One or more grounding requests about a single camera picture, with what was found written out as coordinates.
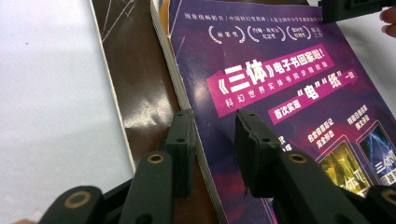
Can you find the purple magazine dark spine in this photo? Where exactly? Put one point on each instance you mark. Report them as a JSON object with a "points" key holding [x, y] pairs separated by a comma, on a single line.
{"points": [[280, 93]]}

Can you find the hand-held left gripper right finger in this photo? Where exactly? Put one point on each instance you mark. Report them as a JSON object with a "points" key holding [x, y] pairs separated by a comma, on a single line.
{"points": [[257, 155]]}

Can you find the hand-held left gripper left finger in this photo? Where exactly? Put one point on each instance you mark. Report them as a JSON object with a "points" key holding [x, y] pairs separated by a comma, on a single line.
{"points": [[183, 149]]}

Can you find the dark magazine with red print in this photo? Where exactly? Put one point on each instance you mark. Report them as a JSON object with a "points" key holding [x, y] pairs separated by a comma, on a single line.
{"points": [[140, 77]]}

